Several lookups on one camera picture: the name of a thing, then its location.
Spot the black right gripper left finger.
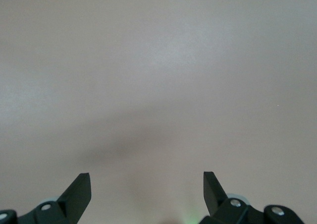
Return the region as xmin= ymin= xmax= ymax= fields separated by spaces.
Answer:
xmin=0 ymin=173 xmax=92 ymax=224

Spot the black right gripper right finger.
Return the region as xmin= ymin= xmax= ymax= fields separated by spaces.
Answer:
xmin=200 ymin=171 xmax=304 ymax=224

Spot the brown table cover sheet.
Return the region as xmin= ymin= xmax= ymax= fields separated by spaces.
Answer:
xmin=0 ymin=0 xmax=317 ymax=224

